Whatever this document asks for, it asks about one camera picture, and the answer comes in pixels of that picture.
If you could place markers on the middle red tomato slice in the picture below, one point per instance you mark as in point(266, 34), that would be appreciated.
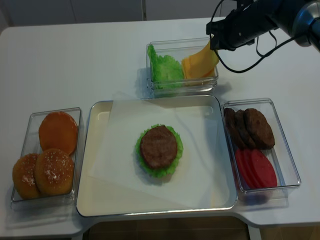
point(247, 156)

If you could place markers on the left brown meat patty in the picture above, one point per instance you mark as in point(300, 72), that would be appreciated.
point(230, 124)

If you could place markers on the middle brown meat patty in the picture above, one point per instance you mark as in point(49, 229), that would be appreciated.
point(242, 130)

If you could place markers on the yellow cheese slice stack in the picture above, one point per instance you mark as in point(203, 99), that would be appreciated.
point(195, 67)

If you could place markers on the white parchment paper sheet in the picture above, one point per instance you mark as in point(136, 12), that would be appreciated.
point(203, 178)

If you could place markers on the smooth orange bun half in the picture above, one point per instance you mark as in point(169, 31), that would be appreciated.
point(59, 131)

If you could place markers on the clear lettuce and cheese container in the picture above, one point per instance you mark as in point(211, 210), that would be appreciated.
point(179, 50)

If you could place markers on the brown meat patty on burger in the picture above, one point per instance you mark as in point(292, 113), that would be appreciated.
point(158, 147)

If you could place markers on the right brown meat patty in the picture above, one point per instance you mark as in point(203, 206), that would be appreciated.
point(259, 129)

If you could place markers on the cream serving tray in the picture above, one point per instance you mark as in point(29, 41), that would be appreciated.
point(97, 198)

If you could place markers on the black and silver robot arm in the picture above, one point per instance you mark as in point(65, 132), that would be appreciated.
point(299, 19)

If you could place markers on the sesame bun top left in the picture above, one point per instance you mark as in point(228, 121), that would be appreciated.
point(23, 176)

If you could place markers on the red tomato slice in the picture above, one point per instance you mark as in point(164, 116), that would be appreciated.
point(243, 168)
point(247, 156)
point(262, 169)

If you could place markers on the left red tomato slice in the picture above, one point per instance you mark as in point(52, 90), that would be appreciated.
point(243, 168)

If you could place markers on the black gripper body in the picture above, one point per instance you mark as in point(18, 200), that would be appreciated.
point(239, 28)

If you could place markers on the sesame bun top right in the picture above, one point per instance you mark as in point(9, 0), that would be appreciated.
point(54, 172)

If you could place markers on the sesame bun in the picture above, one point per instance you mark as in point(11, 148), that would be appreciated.
point(54, 172)
point(23, 176)

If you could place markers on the clear patty and tomato container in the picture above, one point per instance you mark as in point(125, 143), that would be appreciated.
point(280, 156)

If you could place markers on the clear bun container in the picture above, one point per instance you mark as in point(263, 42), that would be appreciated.
point(31, 145)

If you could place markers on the green lettuce in container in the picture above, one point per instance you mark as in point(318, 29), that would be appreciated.
point(166, 72)

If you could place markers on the right red tomato slice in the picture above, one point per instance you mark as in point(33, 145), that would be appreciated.
point(262, 169)

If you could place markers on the green lettuce leaf on burger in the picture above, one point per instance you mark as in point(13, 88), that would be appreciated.
point(162, 172)

